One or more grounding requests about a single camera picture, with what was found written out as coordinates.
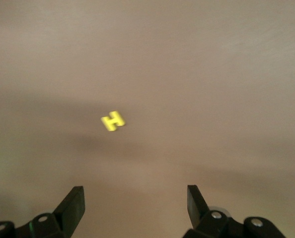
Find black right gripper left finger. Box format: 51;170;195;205
0;186;86;238

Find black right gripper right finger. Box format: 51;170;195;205
183;184;287;238

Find yellow foam uppercase H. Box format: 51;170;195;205
100;111;126;132

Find brown table cover sheet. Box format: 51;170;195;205
0;0;295;238

